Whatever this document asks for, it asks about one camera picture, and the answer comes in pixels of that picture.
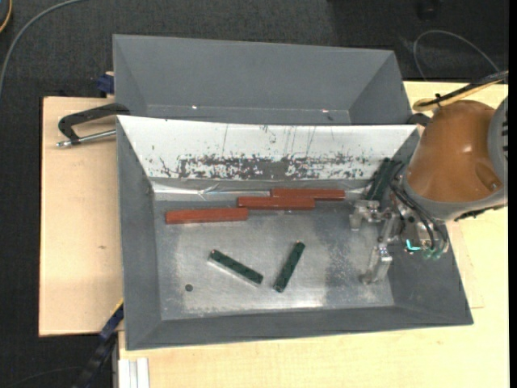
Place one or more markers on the bare metal gripper finger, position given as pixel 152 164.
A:
pixel 377 264
pixel 366 212

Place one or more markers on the dark green flat block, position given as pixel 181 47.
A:
pixel 380 180
pixel 236 267
pixel 289 267

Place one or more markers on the red-brown flat block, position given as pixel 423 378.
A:
pixel 309 193
pixel 206 215
pixel 276 202

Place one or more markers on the grey metal bin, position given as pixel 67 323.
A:
pixel 250 79

